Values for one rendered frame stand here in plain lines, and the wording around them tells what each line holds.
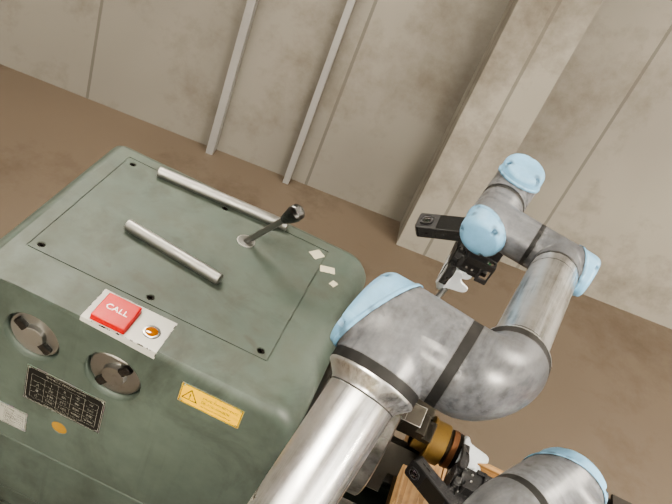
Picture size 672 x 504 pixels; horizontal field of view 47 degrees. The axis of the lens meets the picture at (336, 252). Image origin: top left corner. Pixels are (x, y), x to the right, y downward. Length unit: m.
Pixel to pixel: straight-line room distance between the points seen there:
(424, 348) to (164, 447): 0.64
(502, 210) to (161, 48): 2.87
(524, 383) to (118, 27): 3.30
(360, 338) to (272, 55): 2.94
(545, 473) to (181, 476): 0.65
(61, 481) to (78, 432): 0.17
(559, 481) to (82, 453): 0.85
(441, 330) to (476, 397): 0.08
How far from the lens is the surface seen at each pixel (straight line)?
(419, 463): 1.48
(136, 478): 1.51
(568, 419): 3.54
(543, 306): 1.07
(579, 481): 1.16
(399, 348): 0.89
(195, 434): 1.34
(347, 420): 0.88
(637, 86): 3.74
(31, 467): 1.65
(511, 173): 1.31
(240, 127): 3.96
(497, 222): 1.24
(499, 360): 0.91
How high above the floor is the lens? 2.18
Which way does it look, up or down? 37 degrees down
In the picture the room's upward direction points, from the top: 24 degrees clockwise
